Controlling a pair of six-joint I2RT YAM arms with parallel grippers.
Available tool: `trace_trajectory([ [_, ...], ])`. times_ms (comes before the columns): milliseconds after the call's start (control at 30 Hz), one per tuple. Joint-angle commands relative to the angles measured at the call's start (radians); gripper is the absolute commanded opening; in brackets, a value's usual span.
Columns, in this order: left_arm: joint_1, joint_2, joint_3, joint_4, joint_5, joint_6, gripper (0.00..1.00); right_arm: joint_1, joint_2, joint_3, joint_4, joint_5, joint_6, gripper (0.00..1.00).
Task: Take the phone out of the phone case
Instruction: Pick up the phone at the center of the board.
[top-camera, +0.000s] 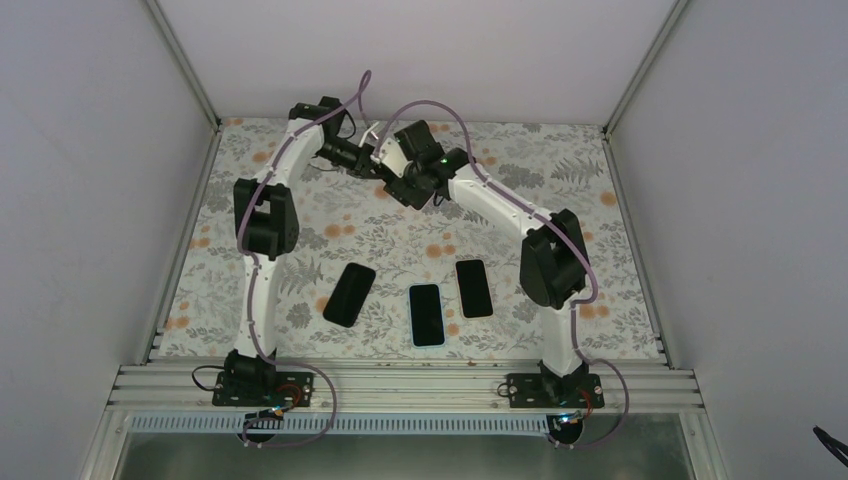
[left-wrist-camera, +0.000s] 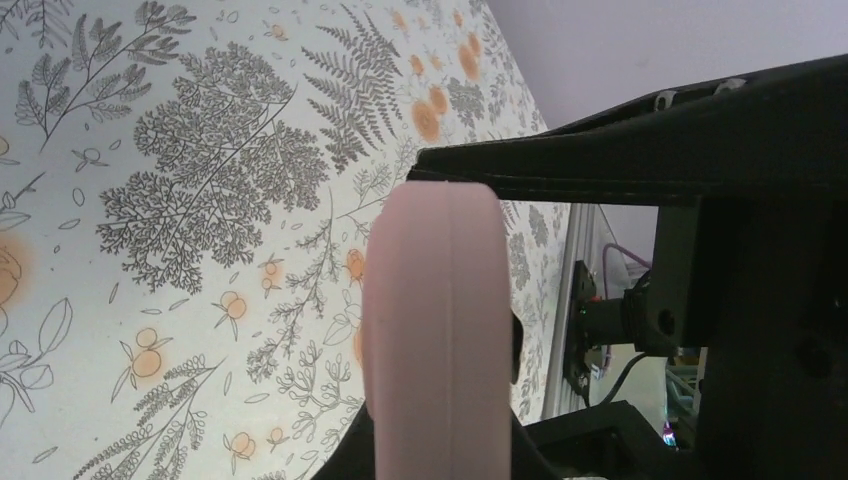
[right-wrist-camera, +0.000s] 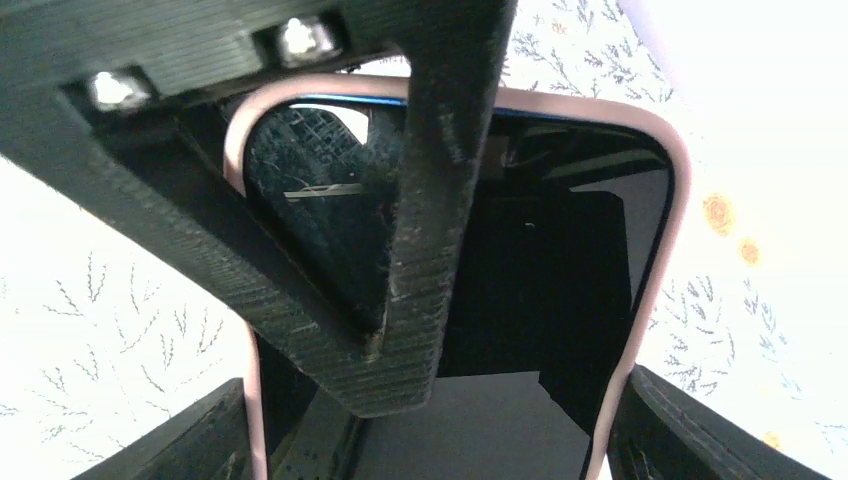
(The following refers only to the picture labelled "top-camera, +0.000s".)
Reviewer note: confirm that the black phone in black case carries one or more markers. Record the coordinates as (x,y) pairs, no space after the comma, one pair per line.
(349,295)

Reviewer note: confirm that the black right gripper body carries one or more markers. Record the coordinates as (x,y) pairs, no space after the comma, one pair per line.
(411,194)

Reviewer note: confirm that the black object at corner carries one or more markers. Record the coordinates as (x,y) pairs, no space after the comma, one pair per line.
(835,447)

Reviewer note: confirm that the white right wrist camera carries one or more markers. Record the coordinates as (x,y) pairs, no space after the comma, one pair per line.
(391,157)

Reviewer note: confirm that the floral patterned table mat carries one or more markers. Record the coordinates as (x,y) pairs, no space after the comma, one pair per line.
(346,220)

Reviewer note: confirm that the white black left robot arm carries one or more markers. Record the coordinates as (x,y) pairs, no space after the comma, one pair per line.
(267,228)

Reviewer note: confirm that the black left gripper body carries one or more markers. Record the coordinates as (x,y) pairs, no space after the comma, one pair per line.
(344,159)

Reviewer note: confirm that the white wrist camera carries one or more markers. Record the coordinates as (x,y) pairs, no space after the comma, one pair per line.
(391,157)
(371,140)

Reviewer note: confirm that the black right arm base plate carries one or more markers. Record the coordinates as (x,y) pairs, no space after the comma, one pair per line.
(538,391)

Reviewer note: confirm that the aluminium mounting rail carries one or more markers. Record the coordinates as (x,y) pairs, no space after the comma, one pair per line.
(370,386)

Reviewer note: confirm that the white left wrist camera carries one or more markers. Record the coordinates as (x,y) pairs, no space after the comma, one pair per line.
(371,140)

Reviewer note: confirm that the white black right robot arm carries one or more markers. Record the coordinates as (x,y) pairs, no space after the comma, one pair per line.
(553,260)

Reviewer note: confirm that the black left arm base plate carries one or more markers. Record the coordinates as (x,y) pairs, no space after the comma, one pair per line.
(286,389)

